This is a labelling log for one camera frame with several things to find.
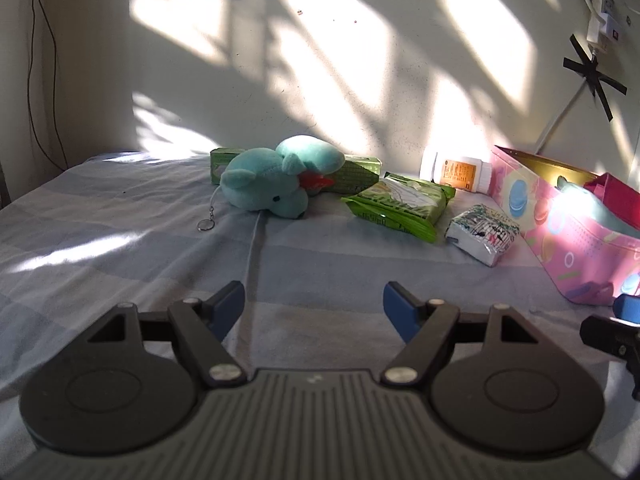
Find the magenta box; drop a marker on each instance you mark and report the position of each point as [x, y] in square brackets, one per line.
[617, 195]

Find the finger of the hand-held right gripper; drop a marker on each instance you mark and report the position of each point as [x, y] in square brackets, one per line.
[629, 308]
[607, 335]

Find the green toothpaste box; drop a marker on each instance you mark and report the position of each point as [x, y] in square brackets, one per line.
[360, 172]

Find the teal plush toy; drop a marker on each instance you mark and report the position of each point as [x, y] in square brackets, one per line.
[265, 180]

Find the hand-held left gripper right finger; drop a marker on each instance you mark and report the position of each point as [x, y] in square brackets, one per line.
[400, 310]

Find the grey-blue zipper pouch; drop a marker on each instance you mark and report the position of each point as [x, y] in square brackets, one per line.
[590, 205]

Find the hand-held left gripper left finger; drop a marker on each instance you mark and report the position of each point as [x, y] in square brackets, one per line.
[227, 310]

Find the green wet wipes pack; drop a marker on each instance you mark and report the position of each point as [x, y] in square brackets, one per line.
[395, 205]

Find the white power strip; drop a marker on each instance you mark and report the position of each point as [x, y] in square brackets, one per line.
[607, 10]

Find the pink biscuit tin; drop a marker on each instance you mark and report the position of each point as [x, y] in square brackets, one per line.
[565, 250]

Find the black tape cross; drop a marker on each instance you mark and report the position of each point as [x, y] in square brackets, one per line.
[595, 77]

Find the white bottle with orange label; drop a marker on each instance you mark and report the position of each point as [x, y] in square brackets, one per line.
[460, 172]

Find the printed white tissue pack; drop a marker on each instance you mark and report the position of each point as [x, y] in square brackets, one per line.
[480, 235]

